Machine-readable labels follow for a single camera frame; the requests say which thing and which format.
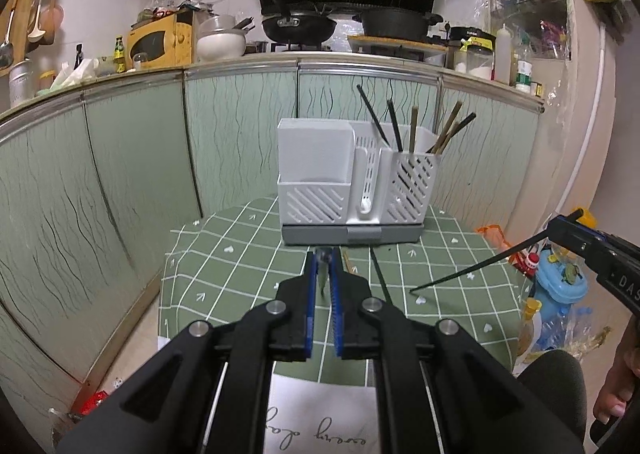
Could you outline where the person's right hand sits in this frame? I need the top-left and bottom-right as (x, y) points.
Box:
(593, 316), (640, 425)

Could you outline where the blue plastic container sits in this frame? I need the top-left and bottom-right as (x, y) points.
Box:
(533, 246), (588, 322)

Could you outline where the red cap sauce bottle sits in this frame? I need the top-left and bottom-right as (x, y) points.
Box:
(509, 251), (539, 279)

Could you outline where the orange plastic bag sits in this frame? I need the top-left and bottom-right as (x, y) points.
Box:
(475, 224), (511, 252)

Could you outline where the green checkered tablecloth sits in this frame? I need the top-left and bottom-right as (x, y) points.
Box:
(158, 195), (532, 387)

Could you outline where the wooden chopstick in holder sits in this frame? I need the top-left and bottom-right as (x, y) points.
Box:
(430, 100), (462, 154)

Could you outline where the green label white bottle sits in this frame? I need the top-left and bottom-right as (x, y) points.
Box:
(514, 58), (533, 94)

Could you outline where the clear jar with white powder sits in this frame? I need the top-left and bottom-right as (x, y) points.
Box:
(466, 44), (494, 81)

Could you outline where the white squeeze bottle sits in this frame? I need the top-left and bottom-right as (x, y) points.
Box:
(495, 24), (512, 85)

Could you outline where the white utensil holder caddy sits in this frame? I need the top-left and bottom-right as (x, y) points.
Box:
(277, 118), (440, 247)

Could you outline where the tall black chopstick in holder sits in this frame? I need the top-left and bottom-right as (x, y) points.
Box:
(356, 84), (390, 147)

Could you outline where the black cast iron pot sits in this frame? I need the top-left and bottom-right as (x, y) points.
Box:
(352, 8), (444, 42)

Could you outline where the wooden cutting board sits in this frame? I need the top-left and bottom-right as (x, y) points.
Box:
(347, 36), (447, 53)

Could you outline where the green glass bottle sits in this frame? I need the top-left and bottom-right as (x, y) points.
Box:
(113, 36), (127, 73)

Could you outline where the yellow toy microwave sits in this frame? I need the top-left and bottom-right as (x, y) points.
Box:
(125, 10), (194, 69)

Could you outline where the white rice cooker bowl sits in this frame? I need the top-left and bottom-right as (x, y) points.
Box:
(195, 15), (246, 62)

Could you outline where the black frying pan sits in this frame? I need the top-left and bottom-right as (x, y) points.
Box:
(262, 12), (336, 46)

